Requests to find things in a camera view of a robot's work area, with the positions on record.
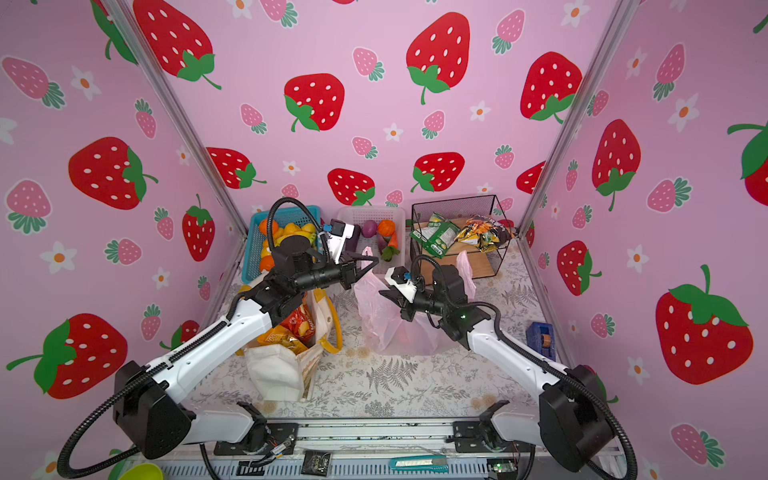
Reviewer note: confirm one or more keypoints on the yellow toy lemon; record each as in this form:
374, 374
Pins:
308, 230

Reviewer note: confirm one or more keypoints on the orange toy tangerine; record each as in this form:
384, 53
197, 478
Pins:
267, 228

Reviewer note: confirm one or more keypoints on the black wire mesh basket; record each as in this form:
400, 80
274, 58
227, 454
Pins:
459, 210

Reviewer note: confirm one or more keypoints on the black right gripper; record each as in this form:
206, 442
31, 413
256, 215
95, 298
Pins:
401, 301

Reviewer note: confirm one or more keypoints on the white plastic vegetable basket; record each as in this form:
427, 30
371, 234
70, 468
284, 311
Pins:
359, 216

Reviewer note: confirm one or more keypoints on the white canvas tote bag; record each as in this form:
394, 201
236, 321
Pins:
280, 375

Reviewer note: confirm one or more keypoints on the colourful snack packet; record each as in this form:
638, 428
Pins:
484, 233

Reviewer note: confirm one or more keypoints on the yellow snack packet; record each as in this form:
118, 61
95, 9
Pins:
282, 336

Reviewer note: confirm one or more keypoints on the teal plastic fruit basket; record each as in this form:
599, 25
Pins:
256, 242

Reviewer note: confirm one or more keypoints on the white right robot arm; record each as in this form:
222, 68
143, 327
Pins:
573, 422

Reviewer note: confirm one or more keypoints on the pink plastic grocery bag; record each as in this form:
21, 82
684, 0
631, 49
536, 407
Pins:
386, 332

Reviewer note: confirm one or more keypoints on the red snack packet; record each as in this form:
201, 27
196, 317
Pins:
301, 325

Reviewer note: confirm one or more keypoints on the green snack packet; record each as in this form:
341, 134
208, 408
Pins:
436, 236

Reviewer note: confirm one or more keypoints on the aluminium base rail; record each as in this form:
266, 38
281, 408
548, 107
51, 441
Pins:
362, 449

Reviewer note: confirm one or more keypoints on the orange toy pumpkin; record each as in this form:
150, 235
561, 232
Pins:
386, 228

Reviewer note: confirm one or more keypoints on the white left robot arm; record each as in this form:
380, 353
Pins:
147, 402

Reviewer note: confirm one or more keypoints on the blue object at right edge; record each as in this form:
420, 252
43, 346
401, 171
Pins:
540, 337

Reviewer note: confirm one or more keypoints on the green bowl at front edge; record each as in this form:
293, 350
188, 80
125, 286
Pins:
142, 471

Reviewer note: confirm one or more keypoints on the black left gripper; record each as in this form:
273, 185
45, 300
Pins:
346, 272

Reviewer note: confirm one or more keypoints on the large orange toy fruit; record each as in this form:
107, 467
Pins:
267, 263

